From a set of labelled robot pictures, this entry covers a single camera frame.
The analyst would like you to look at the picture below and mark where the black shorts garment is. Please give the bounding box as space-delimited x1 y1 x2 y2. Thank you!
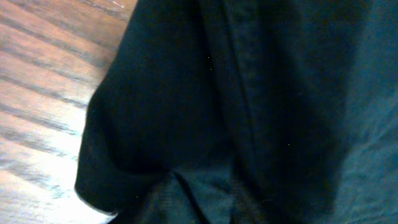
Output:
75 0 397 223

